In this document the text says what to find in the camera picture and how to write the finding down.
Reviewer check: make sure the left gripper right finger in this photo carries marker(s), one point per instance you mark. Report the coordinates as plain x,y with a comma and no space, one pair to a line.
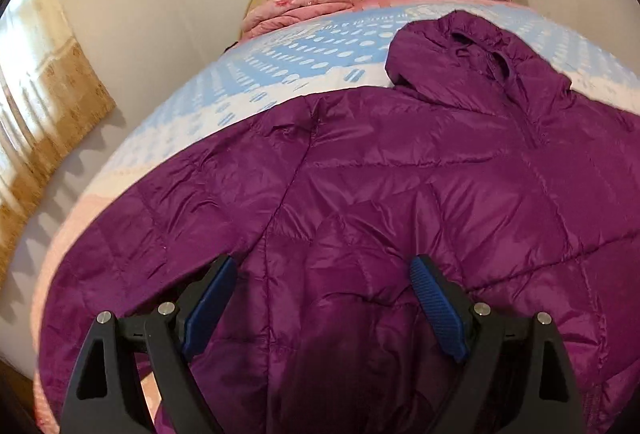
515,375

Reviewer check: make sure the purple quilted hooded jacket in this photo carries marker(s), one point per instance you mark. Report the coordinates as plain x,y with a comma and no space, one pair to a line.
380,214

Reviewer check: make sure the polka dot bed cover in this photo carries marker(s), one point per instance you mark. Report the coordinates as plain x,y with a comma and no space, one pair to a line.
280,64

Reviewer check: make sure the beige curtain left window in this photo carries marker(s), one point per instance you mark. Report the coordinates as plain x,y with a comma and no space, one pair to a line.
51,99

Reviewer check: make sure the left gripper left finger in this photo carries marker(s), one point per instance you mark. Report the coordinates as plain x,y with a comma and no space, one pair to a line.
105,392

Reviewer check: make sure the folded pink blanket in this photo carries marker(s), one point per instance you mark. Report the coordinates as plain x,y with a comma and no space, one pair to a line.
277,14

